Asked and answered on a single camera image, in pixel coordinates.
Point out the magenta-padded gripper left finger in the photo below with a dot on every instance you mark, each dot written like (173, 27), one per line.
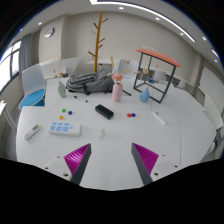
(77, 159)

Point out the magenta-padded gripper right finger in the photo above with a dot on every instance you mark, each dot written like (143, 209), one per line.
(146, 159)

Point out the small white charger block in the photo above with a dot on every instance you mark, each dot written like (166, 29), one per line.
(102, 134)

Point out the white power strip blue sockets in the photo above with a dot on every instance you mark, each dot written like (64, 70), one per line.
(65, 128)

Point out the orange round magnet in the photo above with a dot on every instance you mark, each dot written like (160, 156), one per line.
(61, 117)

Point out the small blue round magnet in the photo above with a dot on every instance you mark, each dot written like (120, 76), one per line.
(133, 114)

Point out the small red round magnet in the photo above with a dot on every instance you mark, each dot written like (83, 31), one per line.
(129, 115)

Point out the green round magnet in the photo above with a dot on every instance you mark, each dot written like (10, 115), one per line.
(63, 110)

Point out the white remote control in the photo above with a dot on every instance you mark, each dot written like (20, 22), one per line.
(31, 132)

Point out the black rectangular case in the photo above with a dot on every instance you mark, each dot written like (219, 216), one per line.
(104, 111)

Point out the black whiteboard marker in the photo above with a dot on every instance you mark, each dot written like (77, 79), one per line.
(80, 99)

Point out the blue vase with dried stems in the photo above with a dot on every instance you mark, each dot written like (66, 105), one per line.
(144, 96)

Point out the green vase with dried stems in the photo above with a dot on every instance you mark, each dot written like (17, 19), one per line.
(61, 90)

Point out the pink vase with pink flowers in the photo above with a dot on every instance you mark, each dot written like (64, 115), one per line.
(117, 93)

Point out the grey backpack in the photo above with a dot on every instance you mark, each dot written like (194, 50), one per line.
(93, 83)

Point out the white chair blue cushion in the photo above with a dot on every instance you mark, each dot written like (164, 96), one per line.
(33, 81)

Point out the white side table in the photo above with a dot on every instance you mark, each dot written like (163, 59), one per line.
(2, 107)

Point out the plain white chair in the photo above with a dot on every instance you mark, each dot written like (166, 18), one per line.
(131, 65)

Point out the white background desk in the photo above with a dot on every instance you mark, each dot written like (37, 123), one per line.
(71, 63)

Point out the window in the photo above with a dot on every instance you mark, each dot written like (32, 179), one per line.
(6, 68)

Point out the wooden coat rack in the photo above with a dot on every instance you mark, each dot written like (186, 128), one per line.
(97, 43)

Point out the grey curtain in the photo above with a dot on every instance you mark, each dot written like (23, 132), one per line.
(25, 51)

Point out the ceiling light strip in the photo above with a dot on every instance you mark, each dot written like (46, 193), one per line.
(140, 8)

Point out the recessed ceiling spotlights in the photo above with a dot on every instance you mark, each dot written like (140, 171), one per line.
(121, 8)

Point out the black frame stand orange top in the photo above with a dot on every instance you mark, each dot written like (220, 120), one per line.
(158, 56)

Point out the round wall clock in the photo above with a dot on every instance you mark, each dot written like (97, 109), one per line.
(49, 32)

